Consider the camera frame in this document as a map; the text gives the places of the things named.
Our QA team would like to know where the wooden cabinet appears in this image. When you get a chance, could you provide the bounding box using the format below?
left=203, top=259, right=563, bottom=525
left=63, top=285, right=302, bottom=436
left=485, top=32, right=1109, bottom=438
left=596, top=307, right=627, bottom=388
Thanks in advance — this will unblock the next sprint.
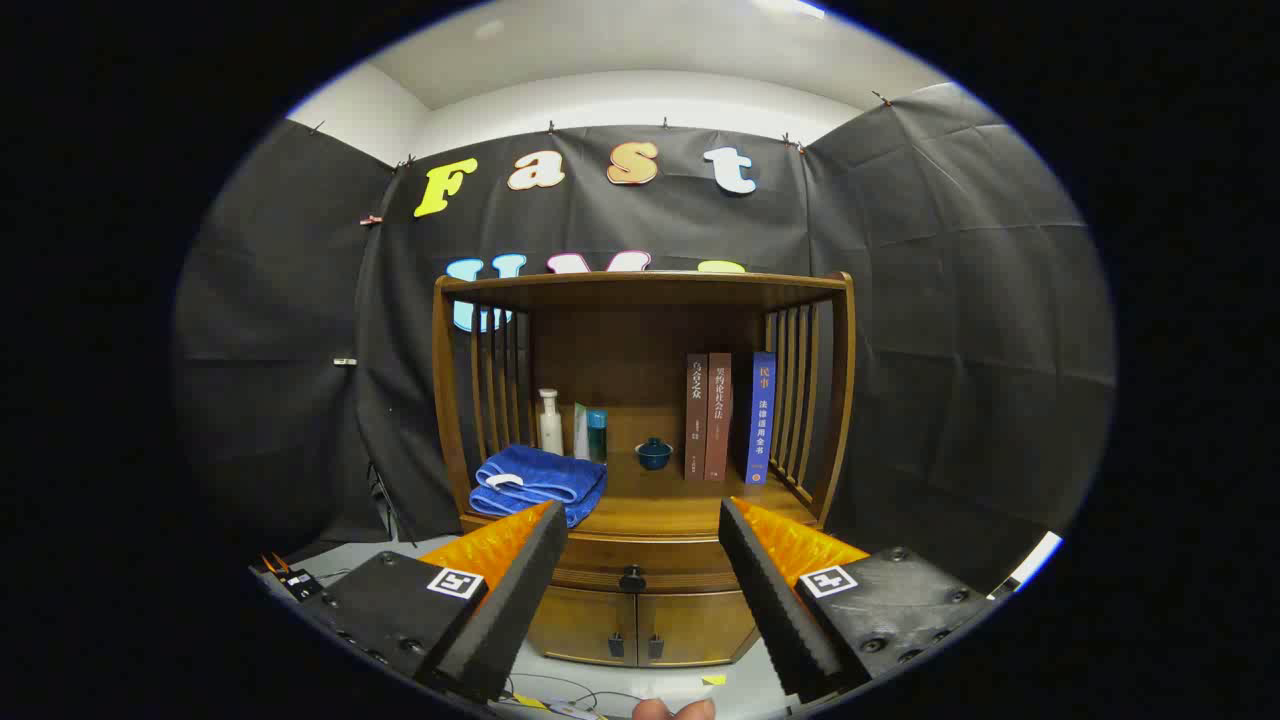
left=432, top=270, right=857, bottom=668

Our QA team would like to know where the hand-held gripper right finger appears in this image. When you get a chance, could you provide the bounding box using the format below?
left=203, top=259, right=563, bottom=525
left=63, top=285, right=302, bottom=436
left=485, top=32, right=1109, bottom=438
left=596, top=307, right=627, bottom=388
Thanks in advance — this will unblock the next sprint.
left=718, top=497, right=991, bottom=704

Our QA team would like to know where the wooden cabinet door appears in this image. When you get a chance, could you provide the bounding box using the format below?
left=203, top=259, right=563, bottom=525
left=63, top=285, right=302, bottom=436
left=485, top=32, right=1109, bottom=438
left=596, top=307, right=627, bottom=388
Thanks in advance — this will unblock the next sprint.
left=527, top=588, right=639, bottom=667
left=637, top=590, right=758, bottom=667

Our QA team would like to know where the wooden drawer with black knob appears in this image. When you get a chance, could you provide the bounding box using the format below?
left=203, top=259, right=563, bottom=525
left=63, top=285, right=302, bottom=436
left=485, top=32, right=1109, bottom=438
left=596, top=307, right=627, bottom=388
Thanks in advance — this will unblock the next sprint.
left=546, top=533, right=745, bottom=594

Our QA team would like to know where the dark brown book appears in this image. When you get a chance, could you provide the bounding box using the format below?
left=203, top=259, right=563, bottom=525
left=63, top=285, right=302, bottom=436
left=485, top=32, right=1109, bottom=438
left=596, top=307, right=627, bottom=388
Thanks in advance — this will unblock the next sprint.
left=685, top=352, right=710, bottom=481

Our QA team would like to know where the black backdrop cloth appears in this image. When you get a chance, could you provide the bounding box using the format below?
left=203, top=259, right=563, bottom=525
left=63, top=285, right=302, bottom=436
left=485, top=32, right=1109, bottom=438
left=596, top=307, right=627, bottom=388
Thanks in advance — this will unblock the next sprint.
left=172, top=82, right=1116, bottom=601

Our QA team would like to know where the blue book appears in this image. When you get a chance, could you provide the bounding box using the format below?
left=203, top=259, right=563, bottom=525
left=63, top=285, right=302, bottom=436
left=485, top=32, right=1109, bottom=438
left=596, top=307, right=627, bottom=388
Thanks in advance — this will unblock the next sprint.
left=745, top=351, right=778, bottom=486

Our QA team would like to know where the folded blue towel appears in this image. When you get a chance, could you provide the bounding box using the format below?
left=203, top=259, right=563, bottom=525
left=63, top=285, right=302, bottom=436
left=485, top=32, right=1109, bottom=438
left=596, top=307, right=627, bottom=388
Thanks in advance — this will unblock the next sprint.
left=469, top=445, right=609, bottom=528

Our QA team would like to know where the white pump bottle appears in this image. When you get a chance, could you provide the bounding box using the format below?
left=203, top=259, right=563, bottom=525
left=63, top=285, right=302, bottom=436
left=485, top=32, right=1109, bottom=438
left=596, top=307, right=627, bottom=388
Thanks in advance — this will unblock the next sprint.
left=538, top=388, right=565, bottom=457

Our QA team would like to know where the black floor cable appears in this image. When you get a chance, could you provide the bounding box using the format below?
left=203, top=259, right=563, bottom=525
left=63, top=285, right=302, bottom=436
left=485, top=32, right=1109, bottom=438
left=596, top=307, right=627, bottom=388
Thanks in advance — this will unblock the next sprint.
left=503, top=672, right=641, bottom=715

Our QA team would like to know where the black device with orange wires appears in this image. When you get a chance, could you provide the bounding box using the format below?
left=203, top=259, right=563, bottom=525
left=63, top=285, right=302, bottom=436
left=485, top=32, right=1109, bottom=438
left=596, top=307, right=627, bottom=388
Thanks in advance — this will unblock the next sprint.
left=260, top=553, right=323, bottom=602

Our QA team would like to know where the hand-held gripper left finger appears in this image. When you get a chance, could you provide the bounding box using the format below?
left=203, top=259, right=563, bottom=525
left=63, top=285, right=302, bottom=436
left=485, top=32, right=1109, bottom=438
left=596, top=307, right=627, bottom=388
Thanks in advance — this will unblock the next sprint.
left=318, top=500, right=569, bottom=704

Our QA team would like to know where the wooden countertop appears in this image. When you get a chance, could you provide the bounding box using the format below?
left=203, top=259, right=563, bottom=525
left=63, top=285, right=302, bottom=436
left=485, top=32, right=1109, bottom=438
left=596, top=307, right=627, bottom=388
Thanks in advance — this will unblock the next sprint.
left=462, top=408, right=823, bottom=539

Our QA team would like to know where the reddish brown book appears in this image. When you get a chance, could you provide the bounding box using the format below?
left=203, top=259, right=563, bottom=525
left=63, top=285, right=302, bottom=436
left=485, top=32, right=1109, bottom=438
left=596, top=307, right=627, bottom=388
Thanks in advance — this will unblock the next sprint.
left=705, top=352, right=733, bottom=482

